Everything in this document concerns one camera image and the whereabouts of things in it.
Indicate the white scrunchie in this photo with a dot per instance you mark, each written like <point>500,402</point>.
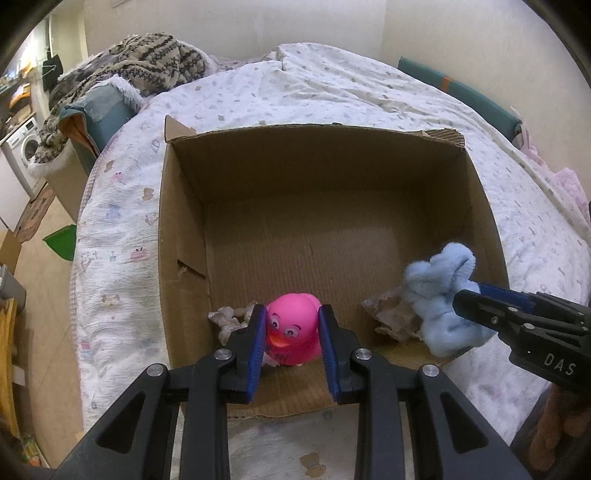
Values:
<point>230,319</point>

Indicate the open cardboard box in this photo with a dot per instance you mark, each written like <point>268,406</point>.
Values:
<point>250,214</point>

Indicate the tall cardboard box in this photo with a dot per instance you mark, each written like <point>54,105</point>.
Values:
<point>67,178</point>

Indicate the light blue fuzzy sock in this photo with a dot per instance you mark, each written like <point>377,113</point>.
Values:
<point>430,286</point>

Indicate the person's right hand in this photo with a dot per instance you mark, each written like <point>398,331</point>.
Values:
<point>565,414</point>

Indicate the grey storage bin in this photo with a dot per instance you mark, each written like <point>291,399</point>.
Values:
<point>10,288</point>

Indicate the white washing machine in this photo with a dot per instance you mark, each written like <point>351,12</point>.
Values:
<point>19,147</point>

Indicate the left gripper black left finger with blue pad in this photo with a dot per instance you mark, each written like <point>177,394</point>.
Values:
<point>134,438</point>

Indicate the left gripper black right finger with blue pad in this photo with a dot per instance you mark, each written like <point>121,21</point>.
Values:
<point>450,439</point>

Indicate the teal fleece-lined jacket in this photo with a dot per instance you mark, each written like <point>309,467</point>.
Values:
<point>91,121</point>

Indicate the beige brown scrunchie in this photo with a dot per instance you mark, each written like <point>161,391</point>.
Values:
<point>395,316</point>

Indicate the patterned floor rug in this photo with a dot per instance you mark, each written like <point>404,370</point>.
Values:
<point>33,214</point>

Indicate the pink rubber duck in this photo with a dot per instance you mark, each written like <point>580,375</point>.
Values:
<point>292,329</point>

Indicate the white kitchen cabinet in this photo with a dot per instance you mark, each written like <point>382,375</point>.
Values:
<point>13,197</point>

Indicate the teal bolster pillow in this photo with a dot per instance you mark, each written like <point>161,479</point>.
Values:
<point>504,121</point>

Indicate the striped knit blanket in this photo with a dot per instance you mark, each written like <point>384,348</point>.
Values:
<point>150,63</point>

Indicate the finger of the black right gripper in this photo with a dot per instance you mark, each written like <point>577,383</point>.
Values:
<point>503,313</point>

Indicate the green dustpan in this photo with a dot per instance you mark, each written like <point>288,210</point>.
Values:
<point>63,242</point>

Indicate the white patterned bed quilt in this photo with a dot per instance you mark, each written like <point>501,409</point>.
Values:
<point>114,288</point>

